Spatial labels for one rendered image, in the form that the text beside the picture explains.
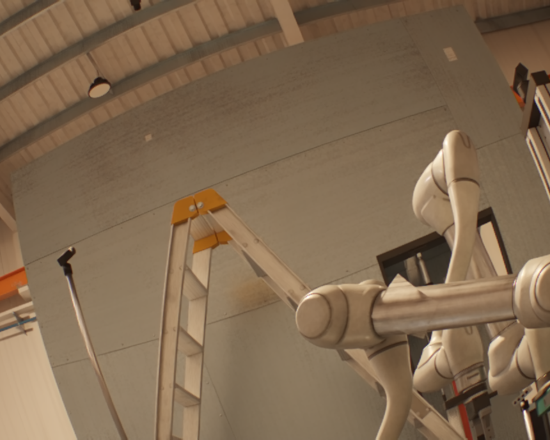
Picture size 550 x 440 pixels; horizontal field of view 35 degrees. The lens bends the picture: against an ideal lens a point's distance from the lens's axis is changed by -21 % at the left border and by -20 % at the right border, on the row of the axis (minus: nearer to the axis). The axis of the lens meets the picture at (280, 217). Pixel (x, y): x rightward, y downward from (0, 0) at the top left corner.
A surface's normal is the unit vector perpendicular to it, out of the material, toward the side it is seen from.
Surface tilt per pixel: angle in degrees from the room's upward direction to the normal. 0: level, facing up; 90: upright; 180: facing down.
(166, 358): 88
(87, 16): 177
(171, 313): 88
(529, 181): 90
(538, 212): 90
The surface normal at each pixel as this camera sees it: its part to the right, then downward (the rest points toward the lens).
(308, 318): -0.68, -0.13
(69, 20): 0.29, 0.85
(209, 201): -0.17, -0.34
